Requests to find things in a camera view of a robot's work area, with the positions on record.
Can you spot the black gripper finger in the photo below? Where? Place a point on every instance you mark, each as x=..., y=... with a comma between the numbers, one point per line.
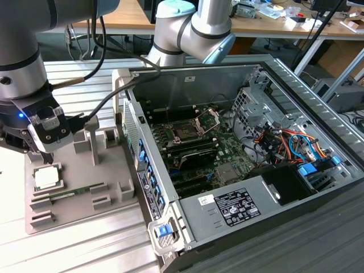
x=47, y=157

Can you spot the silver CPU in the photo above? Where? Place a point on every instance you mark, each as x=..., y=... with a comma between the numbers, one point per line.
x=47, y=177

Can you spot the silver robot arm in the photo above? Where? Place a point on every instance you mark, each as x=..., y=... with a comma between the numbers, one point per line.
x=20, y=57

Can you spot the blue slot tab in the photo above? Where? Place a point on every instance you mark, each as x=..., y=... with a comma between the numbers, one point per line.
x=143, y=157
x=149, y=169
x=158, y=192
x=153, y=181
x=140, y=145
x=162, y=204

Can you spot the black RAM slot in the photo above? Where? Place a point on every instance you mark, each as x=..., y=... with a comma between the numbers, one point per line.
x=176, y=115
x=185, y=148
x=196, y=141

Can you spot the CPU socket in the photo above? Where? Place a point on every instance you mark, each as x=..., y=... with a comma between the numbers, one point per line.
x=183, y=132

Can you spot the black expansion slot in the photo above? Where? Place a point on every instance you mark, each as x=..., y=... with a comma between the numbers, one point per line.
x=190, y=179
x=196, y=189

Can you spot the grey parts rack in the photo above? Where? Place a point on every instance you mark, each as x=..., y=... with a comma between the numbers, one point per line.
x=85, y=176

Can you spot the green RAM stick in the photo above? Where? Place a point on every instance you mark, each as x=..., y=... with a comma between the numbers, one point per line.
x=71, y=193

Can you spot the black case label strip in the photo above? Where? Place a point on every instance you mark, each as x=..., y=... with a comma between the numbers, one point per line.
x=146, y=190

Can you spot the thin locking lever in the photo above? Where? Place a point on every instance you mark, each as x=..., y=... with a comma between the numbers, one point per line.
x=168, y=115

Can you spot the blue case latch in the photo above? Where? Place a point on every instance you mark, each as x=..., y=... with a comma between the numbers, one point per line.
x=164, y=230

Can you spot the open PC case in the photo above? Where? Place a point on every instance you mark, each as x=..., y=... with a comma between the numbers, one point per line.
x=176, y=91

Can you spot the black graphics card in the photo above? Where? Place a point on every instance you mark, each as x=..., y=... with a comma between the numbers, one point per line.
x=199, y=159

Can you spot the wooden desk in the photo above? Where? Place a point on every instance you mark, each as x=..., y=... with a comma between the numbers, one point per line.
x=256, y=27
x=128, y=22

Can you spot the small white case label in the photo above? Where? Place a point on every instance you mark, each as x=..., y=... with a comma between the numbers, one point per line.
x=189, y=78

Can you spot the grey power supply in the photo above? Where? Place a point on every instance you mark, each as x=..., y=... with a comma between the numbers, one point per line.
x=199, y=219

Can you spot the white note sticker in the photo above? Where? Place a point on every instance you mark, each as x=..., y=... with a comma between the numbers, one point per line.
x=206, y=200

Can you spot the green motherboard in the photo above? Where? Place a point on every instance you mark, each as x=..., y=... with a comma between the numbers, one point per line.
x=227, y=148

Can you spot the grey chipset heatsink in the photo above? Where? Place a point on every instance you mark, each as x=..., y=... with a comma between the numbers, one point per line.
x=230, y=173

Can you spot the black power supply label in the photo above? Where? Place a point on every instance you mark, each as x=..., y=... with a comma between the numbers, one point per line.
x=239, y=207

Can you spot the silver drive cage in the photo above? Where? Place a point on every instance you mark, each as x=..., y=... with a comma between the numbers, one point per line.
x=250, y=106

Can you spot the black plastic shroud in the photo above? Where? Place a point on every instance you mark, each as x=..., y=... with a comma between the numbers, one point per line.
x=287, y=182

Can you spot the metal drive unit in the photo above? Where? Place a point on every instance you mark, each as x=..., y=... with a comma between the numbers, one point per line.
x=246, y=11

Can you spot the blue disk carrier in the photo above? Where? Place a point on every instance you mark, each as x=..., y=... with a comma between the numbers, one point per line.
x=307, y=170

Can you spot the white small box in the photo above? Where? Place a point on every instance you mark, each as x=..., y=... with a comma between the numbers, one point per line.
x=289, y=24

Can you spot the small blue clip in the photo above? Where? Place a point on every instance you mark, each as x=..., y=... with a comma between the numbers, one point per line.
x=335, y=160

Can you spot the black tripod pole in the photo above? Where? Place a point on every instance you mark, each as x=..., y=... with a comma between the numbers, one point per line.
x=312, y=42

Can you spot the grey desktop computer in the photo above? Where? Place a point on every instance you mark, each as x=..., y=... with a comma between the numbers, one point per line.
x=347, y=96

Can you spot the brown cardboard box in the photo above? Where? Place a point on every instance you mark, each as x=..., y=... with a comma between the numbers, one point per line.
x=341, y=57

